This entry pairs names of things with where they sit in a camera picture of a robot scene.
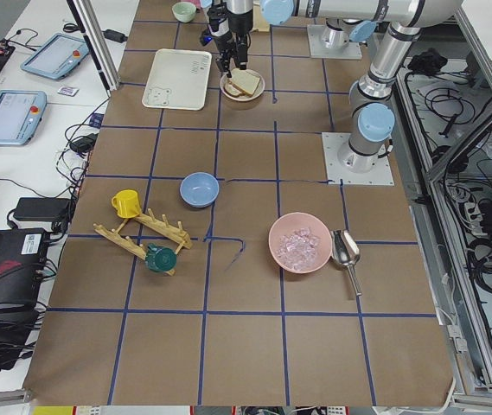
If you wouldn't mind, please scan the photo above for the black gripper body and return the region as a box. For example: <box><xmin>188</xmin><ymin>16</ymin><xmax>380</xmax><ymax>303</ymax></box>
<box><xmin>201</xmin><ymin>0</ymin><xmax>253</xmax><ymax>65</ymax></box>

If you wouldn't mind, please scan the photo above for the bread slice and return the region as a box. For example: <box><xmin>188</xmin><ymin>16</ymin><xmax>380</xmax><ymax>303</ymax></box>
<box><xmin>228</xmin><ymin>68</ymin><xmax>261</xmax><ymax>96</ymax></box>
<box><xmin>223</xmin><ymin>82</ymin><xmax>242</xmax><ymax>97</ymax></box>

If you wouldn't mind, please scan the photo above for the white round plate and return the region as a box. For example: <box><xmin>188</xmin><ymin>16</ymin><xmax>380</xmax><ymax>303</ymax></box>
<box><xmin>220</xmin><ymin>68</ymin><xmax>265</xmax><ymax>102</ymax></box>

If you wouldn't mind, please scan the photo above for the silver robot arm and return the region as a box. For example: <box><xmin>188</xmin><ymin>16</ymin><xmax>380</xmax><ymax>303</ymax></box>
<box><xmin>260</xmin><ymin>0</ymin><xmax>462</xmax><ymax>173</ymax></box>
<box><xmin>200</xmin><ymin>0</ymin><xmax>254</xmax><ymax>79</ymax></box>

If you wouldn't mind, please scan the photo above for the bread slice under egg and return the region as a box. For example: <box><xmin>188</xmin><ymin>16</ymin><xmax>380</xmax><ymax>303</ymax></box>
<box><xmin>223</xmin><ymin>82</ymin><xmax>242</xmax><ymax>97</ymax></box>

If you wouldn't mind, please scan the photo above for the wooden cutting board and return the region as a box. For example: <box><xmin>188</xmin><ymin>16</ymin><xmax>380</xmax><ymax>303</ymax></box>
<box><xmin>252</xmin><ymin>7</ymin><xmax>270</xmax><ymax>33</ymax></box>

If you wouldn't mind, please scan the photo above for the white bear tray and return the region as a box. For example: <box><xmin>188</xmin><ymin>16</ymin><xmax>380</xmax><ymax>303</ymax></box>
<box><xmin>142</xmin><ymin>48</ymin><xmax>212</xmax><ymax>111</ymax></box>

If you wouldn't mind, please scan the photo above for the green bowl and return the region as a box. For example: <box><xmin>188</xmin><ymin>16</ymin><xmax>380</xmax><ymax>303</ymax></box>
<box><xmin>171</xmin><ymin>1</ymin><xmax>197</xmax><ymax>23</ymax></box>

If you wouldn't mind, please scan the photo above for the blue bowl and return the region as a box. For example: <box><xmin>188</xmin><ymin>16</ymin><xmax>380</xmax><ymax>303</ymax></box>
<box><xmin>180</xmin><ymin>172</ymin><xmax>220</xmax><ymax>208</ymax></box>

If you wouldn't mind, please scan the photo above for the far teach pendant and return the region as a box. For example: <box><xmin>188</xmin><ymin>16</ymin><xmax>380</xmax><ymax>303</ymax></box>
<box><xmin>21</xmin><ymin>33</ymin><xmax>89</xmax><ymax>80</ymax></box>

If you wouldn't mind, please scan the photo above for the teach pendant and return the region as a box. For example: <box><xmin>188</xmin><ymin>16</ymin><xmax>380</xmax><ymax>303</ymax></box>
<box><xmin>0</xmin><ymin>90</ymin><xmax>48</xmax><ymax>146</ymax></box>
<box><xmin>21</xmin><ymin>33</ymin><xmax>89</xmax><ymax>80</ymax></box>

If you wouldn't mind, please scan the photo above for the yellow mug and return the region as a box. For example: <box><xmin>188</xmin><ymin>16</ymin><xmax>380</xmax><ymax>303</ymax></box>
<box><xmin>111</xmin><ymin>189</ymin><xmax>142</xmax><ymax>219</ymax></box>

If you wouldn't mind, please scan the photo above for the wooden mug rack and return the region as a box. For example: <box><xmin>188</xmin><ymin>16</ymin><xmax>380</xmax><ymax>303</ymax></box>
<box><xmin>93</xmin><ymin>207</ymin><xmax>194</xmax><ymax>277</ymax></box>

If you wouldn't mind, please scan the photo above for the pink bowl with ice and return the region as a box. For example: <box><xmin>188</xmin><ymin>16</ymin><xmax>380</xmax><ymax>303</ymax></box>
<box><xmin>268</xmin><ymin>212</ymin><xmax>332</xmax><ymax>273</ymax></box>

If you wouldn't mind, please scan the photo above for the dark green mug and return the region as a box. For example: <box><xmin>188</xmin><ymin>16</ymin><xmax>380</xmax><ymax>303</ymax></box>
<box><xmin>144</xmin><ymin>243</ymin><xmax>177</xmax><ymax>272</ymax></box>

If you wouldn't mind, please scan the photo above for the near teach pendant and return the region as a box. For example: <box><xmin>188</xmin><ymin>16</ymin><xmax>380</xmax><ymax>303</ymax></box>
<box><xmin>0</xmin><ymin>90</ymin><xmax>48</xmax><ymax>146</ymax></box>

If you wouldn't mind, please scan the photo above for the black power adapter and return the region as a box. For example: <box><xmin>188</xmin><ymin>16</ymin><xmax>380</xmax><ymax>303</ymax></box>
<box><xmin>13</xmin><ymin>197</ymin><xmax>69</xmax><ymax>223</ymax></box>

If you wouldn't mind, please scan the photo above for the metal scoop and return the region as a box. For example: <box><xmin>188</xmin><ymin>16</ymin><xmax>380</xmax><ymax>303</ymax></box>
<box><xmin>331</xmin><ymin>229</ymin><xmax>362</xmax><ymax>297</ymax></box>

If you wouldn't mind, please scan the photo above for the black laptop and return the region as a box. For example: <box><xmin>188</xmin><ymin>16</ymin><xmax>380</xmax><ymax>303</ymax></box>
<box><xmin>0</xmin><ymin>227</ymin><xmax>49</xmax><ymax>314</ymax></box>

